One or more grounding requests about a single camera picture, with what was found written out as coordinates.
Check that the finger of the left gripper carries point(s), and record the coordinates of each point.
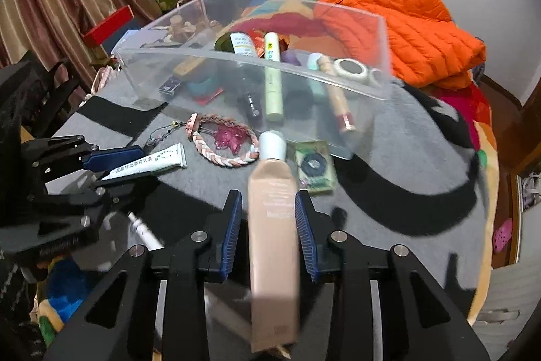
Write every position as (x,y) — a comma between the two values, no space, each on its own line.
(128,193)
(109,159)

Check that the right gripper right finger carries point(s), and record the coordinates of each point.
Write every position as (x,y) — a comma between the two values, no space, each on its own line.
(313,229)

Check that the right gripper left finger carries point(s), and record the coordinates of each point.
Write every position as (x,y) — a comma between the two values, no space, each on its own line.
(222,229)

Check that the beige cosmetic tube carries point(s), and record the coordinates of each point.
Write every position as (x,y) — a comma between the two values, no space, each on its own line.
(274,248)

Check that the white ointment tube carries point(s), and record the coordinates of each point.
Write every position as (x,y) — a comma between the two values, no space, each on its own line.
(172,157)

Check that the green flower soap box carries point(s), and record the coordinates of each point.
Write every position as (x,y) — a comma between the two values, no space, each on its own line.
(315,167)

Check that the blue tape roll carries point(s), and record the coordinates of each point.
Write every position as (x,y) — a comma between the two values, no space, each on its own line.
(201,87)

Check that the light green tube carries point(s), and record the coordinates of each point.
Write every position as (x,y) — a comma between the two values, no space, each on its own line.
(273,80)

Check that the cream lipstick tube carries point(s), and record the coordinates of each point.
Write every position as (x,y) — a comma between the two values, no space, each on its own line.
(337,98)

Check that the green glass bottle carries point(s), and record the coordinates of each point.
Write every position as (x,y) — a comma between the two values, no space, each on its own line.
(236,43)

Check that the small blue card box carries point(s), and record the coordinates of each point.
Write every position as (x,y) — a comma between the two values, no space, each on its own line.
(171,86)

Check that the grey black fleece blanket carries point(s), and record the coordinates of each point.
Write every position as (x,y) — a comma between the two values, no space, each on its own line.
(416,180)

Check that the red flat box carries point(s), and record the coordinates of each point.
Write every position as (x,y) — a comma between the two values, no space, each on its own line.
(108,27)

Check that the clear plastic storage bin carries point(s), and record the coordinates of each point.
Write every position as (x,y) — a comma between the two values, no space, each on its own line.
(311,70)

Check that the pink croc shoe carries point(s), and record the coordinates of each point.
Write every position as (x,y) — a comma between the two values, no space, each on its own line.
(502,236)

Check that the white tape roll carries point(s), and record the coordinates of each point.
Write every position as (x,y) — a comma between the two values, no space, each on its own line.
(352,69)

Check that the red packet box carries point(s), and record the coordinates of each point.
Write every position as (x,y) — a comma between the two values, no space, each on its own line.
(257,37)

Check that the colourful patchwork blanket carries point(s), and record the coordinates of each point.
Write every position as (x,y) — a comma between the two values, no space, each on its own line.
(475,109)

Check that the orange puffer jacket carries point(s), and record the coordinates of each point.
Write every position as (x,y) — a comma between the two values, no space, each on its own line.
(425,45)

